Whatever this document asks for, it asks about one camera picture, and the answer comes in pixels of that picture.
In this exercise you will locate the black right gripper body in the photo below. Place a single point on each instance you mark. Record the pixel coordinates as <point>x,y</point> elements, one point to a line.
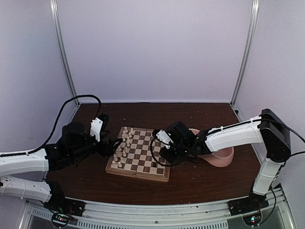
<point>181,149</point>

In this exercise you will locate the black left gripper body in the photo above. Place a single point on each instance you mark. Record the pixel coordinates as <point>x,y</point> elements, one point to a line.
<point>80,152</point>

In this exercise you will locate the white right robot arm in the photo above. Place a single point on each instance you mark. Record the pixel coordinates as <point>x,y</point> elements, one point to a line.
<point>267,128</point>

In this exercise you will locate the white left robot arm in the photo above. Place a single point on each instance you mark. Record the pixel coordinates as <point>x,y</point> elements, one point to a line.
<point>29,161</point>

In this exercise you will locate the wooden chess board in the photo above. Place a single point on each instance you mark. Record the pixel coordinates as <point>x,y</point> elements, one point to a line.
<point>146,163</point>

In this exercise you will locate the white chess pieces row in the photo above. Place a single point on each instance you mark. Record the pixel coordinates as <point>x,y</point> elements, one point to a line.
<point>123,156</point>

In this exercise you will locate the pink plastic double bowl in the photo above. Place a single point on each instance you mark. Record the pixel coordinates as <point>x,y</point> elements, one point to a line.
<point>221,158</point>

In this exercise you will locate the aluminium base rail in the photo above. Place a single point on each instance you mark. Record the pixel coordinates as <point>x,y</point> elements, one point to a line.
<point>209,215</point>

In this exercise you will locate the aluminium frame post left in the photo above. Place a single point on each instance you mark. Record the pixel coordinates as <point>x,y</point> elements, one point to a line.
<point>62,50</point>

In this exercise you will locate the aluminium frame post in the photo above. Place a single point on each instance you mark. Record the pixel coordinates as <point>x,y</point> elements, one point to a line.
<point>247,49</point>
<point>62,50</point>

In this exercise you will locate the aluminium frame post right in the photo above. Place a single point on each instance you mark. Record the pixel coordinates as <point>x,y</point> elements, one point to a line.
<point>247,49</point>

